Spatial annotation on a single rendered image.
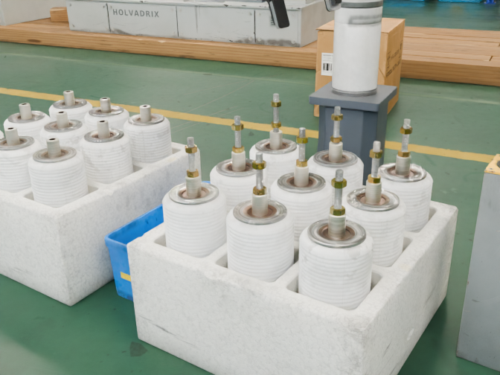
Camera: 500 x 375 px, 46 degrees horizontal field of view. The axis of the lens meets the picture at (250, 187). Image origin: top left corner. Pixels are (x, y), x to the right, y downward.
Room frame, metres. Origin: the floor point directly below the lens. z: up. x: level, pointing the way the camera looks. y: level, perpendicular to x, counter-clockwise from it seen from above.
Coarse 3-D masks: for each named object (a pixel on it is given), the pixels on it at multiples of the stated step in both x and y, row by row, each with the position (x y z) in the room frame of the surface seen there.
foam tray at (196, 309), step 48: (144, 240) 0.79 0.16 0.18; (432, 240) 0.77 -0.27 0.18; (144, 288) 0.76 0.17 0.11; (192, 288) 0.71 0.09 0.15; (240, 288) 0.66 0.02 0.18; (288, 288) 0.66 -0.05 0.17; (384, 288) 0.64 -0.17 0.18; (432, 288) 0.79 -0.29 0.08; (144, 336) 0.77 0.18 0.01; (192, 336) 0.71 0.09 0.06; (240, 336) 0.66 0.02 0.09; (288, 336) 0.62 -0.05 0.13; (336, 336) 0.58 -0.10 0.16; (384, 336) 0.62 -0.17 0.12
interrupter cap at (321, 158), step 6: (324, 150) 0.96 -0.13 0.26; (342, 150) 0.96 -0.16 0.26; (318, 156) 0.93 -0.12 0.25; (324, 156) 0.94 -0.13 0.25; (342, 156) 0.94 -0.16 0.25; (348, 156) 0.93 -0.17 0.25; (354, 156) 0.93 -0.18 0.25; (318, 162) 0.90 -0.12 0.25; (324, 162) 0.91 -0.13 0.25; (330, 162) 0.91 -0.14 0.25; (336, 162) 0.91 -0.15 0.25; (342, 162) 0.90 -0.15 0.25; (348, 162) 0.90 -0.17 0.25; (354, 162) 0.90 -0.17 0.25
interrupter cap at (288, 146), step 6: (282, 138) 1.03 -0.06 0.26; (258, 144) 1.00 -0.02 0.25; (264, 144) 1.00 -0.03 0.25; (282, 144) 1.00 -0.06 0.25; (288, 144) 1.00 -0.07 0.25; (294, 144) 1.00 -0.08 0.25; (258, 150) 0.97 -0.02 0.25; (264, 150) 0.96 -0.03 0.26; (270, 150) 0.97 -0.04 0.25; (276, 150) 0.97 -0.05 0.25; (282, 150) 0.97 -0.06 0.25; (288, 150) 0.96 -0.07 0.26; (294, 150) 0.97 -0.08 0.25
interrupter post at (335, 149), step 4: (332, 144) 0.92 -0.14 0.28; (336, 144) 0.92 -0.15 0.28; (340, 144) 0.92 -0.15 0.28; (332, 148) 0.92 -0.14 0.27; (336, 148) 0.92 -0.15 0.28; (340, 148) 0.92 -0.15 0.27; (332, 152) 0.92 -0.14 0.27; (336, 152) 0.92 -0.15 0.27; (340, 152) 0.92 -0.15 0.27; (332, 156) 0.92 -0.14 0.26; (336, 156) 0.92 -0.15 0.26; (340, 156) 0.92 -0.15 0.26; (332, 160) 0.92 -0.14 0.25; (336, 160) 0.92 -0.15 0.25; (340, 160) 0.92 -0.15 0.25
